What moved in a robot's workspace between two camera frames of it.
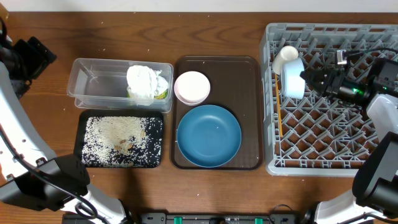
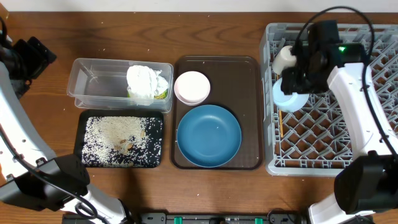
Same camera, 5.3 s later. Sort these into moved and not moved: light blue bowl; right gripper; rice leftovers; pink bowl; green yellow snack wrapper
Moved: right gripper; light blue bowl
Not moved: rice leftovers; pink bowl; green yellow snack wrapper
